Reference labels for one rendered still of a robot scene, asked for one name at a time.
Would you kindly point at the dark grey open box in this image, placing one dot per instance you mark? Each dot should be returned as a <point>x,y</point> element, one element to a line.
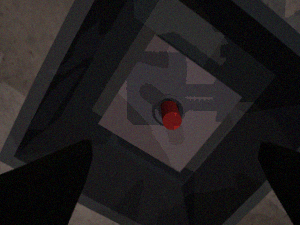
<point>243,43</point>

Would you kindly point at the grey square plate with hole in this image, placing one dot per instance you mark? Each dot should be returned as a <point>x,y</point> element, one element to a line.
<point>164,74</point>

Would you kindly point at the red peg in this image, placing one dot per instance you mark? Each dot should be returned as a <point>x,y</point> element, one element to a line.
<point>170,115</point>

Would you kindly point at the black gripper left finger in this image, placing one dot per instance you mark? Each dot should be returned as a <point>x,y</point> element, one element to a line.
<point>45,191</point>

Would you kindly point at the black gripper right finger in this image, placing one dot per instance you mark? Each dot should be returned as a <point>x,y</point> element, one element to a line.
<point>281,167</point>

